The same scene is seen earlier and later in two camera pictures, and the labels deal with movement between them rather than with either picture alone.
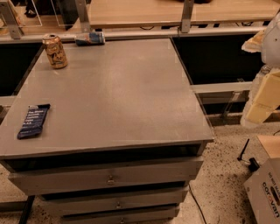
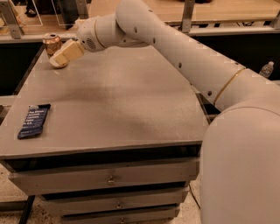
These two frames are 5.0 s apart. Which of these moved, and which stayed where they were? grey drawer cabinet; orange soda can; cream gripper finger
Moved: cream gripper finger
Stayed: orange soda can; grey drawer cabinet
